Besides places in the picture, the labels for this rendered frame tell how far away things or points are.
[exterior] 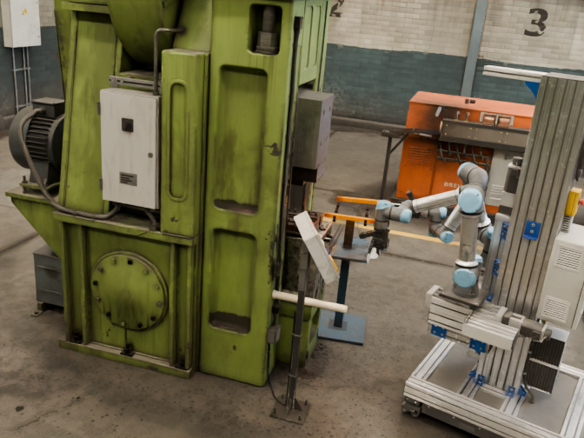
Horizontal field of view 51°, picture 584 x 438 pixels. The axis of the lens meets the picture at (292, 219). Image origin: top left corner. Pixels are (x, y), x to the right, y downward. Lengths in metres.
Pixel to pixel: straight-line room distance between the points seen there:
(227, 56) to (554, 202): 1.87
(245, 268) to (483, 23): 8.27
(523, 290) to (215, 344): 1.84
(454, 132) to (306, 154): 3.69
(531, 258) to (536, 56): 7.82
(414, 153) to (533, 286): 3.91
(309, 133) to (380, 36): 7.85
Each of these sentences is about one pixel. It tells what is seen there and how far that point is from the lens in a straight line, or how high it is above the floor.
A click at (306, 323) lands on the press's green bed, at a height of 0.34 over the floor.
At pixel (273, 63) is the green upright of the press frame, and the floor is 1.97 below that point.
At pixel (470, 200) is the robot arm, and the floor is 1.41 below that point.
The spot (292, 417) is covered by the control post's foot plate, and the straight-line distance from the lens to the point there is 3.74.
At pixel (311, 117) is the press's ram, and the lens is 3.50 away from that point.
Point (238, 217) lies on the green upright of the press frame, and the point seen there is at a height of 1.09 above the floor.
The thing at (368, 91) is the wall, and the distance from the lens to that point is 11.40.
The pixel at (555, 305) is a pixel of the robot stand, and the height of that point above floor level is 0.87.
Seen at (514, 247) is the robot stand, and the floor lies 1.11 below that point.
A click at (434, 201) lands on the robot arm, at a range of 3.41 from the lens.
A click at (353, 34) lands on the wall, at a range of 11.37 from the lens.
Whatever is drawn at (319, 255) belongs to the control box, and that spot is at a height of 1.09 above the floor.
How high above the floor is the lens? 2.33
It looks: 21 degrees down
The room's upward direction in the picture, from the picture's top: 5 degrees clockwise
